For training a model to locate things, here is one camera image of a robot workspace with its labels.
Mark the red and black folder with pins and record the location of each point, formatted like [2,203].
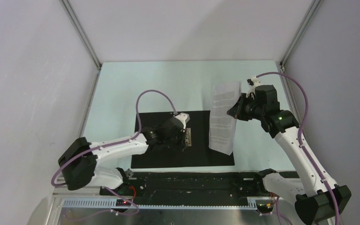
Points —
[193,151]

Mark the controller board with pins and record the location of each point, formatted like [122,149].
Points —
[123,203]
[264,208]

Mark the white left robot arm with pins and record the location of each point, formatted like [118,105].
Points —
[82,164]

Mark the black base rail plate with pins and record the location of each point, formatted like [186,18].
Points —
[233,188]

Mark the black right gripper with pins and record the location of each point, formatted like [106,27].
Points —
[236,111]

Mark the aluminium frame post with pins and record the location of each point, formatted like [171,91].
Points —
[300,32]
[73,18]

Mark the large printed paper sheet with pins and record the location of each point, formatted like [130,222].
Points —
[222,126]

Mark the right controller board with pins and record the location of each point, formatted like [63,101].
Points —
[264,208]

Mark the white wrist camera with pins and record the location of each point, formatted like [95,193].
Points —
[183,118]
[253,82]

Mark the grey slotted cable duct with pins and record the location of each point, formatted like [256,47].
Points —
[109,203]

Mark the left controller board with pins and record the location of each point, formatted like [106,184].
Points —
[123,203]

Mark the metal folder clip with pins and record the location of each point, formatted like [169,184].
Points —
[188,142]

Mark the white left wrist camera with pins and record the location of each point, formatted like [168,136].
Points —
[183,118]

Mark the left aluminium frame post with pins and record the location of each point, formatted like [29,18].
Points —
[73,18]

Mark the right aluminium frame post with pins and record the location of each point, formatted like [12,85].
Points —
[300,32]

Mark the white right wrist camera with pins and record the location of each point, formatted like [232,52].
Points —
[253,82]

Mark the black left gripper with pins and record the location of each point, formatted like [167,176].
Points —
[181,146]

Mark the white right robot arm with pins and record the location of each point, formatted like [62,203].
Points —
[318,197]

